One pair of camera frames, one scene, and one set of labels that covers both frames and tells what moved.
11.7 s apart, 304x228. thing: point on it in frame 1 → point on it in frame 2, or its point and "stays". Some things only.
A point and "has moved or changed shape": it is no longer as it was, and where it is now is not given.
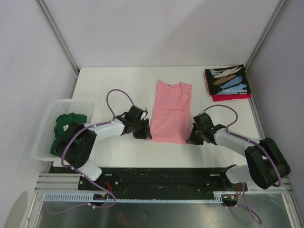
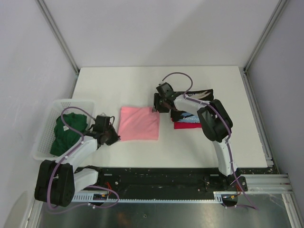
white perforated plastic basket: x=42 y=150 stays
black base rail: x=159 y=183 stays
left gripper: x=146 y=133 → x=115 y=138
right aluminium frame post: x=280 y=6 stays
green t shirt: x=61 y=125 stays
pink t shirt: x=170 y=122 has moved or changed shape
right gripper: x=192 y=139 → x=156 y=107
